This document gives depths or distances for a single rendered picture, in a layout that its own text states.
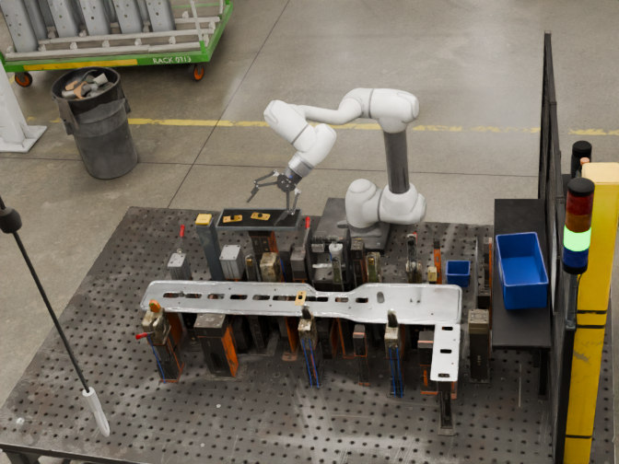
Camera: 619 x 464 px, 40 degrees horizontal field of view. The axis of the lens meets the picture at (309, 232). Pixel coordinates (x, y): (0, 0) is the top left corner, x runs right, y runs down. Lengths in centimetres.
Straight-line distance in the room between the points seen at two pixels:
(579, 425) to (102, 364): 208
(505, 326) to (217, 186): 318
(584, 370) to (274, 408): 131
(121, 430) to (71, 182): 318
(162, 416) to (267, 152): 305
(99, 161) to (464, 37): 324
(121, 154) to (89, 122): 37
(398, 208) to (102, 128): 280
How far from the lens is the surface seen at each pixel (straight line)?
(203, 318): 358
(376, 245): 418
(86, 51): 773
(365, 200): 408
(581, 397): 309
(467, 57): 723
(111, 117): 621
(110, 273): 448
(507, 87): 679
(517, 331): 336
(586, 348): 291
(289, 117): 323
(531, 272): 360
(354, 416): 353
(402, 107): 367
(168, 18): 766
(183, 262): 384
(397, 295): 355
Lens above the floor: 347
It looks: 39 degrees down
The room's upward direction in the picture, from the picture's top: 10 degrees counter-clockwise
